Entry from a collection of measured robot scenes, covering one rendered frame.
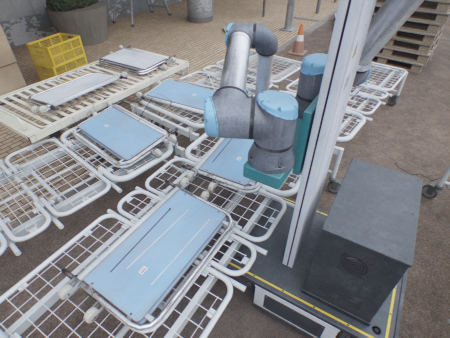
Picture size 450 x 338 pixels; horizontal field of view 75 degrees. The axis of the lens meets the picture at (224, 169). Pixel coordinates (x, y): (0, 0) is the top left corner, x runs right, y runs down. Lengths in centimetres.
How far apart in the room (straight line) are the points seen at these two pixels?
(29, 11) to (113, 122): 519
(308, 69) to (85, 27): 555
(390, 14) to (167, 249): 138
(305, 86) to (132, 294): 122
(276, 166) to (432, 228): 188
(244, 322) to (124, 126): 164
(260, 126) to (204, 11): 687
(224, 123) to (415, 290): 176
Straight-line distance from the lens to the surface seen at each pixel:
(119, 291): 147
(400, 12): 138
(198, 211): 168
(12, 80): 481
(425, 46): 570
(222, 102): 107
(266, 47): 160
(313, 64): 145
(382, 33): 143
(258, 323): 196
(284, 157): 113
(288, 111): 103
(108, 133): 247
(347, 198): 146
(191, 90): 297
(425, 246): 265
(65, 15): 656
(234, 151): 210
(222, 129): 106
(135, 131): 238
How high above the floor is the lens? 180
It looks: 40 degrees down
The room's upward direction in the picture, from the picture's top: straight up
